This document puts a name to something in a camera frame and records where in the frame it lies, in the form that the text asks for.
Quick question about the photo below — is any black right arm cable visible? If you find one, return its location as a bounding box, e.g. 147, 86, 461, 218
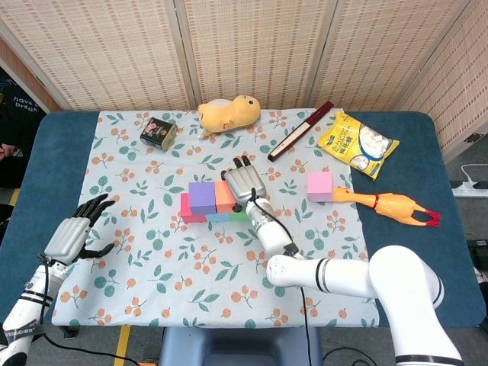
249, 188, 312, 366

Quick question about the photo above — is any yellow marshmallow bag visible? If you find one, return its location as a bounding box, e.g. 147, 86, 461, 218
316, 110, 400, 181

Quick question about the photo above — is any dark blue table cover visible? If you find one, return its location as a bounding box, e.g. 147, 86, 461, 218
0, 110, 487, 329

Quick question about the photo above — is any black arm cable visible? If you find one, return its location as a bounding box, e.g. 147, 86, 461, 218
37, 253, 161, 366
249, 188, 312, 366

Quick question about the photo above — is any black luncheon meat tin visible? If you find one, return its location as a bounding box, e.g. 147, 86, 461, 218
139, 117, 178, 153

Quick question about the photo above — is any white power cable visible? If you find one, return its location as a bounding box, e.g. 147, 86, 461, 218
460, 163, 488, 185

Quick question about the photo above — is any purple foam cube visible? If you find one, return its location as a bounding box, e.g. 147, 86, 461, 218
188, 181, 217, 216

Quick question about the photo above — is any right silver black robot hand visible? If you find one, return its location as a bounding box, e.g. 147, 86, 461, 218
220, 155, 268, 213

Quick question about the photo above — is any yellow plush toy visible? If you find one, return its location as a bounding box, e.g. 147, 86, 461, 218
197, 95, 262, 140

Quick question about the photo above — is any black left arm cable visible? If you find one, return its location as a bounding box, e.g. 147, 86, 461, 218
37, 253, 161, 366

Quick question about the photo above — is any dark red folding fan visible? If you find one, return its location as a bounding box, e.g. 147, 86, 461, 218
267, 100, 335, 162

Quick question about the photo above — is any black box device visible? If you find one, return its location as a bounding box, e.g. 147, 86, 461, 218
467, 238, 488, 285

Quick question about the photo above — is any white power strip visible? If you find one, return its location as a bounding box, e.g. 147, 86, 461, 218
451, 181, 488, 198

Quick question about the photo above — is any black floor cable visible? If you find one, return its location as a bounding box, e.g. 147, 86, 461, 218
323, 346, 386, 366

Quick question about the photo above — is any person in black shirt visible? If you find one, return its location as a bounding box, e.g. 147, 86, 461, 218
0, 66, 49, 188

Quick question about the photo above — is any floral print tablecloth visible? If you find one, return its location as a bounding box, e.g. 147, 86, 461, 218
51, 109, 381, 329

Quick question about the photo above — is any pink foam cube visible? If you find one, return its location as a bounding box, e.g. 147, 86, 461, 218
307, 171, 335, 203

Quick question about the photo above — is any orange foam cube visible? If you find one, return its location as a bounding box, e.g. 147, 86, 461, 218
213, 179, 238, 214

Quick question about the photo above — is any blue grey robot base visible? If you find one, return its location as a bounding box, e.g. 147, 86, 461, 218
158, 326, 323, 366

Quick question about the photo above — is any woven bamboo folding screen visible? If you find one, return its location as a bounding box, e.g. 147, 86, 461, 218
0, 0, 488, 161

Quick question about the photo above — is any magenta foam cube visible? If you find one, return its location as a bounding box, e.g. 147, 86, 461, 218
179, 192, 209, 225

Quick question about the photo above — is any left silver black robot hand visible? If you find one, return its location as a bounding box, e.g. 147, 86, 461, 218
37, 193, 117, 266

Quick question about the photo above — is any yellow rubber chicken toy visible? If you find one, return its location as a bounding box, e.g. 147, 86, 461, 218
332, 186, 441, 228

